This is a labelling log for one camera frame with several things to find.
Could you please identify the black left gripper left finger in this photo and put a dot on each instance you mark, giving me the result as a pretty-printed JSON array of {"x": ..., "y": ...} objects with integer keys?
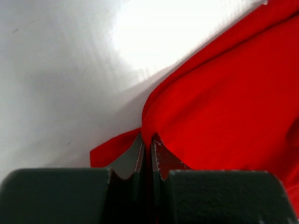
[{"x": 110, "y": 195}]

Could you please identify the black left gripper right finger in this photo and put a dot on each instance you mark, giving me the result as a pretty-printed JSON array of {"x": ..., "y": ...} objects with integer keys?
[{"x": 187, "y": 196}]

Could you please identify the red t shirt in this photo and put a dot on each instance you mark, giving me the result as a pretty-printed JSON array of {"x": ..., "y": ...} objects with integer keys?
[{"x": 234, "y": 104}]

